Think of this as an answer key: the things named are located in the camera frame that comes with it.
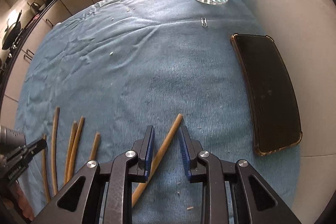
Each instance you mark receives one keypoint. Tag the black wok on stove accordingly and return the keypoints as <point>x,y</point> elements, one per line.
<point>11,33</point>

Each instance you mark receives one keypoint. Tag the blue towel table cloth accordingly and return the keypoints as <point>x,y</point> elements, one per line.
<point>127,64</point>

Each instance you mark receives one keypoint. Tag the lower kitchen cabinets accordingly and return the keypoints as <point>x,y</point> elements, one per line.
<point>24,48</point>

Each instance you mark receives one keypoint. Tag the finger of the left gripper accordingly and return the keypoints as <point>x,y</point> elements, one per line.
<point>27,152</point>

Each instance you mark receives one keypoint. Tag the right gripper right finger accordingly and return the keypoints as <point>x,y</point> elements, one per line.
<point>253,199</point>

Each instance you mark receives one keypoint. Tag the black smartphone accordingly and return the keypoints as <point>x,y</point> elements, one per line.
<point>273,105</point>

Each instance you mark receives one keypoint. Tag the metal paper clip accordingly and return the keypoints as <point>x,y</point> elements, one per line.
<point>204,22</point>

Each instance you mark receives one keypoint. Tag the black electric kettle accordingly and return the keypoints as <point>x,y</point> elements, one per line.
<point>35,8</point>

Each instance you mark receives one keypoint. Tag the person left hand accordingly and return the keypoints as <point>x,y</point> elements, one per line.
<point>23,202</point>

